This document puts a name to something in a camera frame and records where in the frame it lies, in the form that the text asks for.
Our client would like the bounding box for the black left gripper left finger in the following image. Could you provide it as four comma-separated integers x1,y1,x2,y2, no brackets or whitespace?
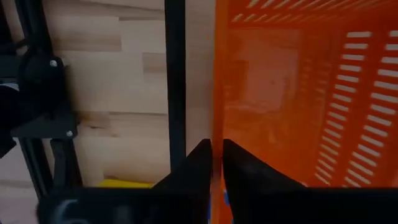
152,138,214,189

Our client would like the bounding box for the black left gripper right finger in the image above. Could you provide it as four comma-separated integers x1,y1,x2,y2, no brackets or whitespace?
222,138,308,189

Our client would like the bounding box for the yellow plastic basket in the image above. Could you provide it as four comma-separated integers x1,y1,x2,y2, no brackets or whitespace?
96,178,155,189

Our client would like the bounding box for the orange plastic basket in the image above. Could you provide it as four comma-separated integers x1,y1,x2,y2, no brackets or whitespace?
210,0,398,224

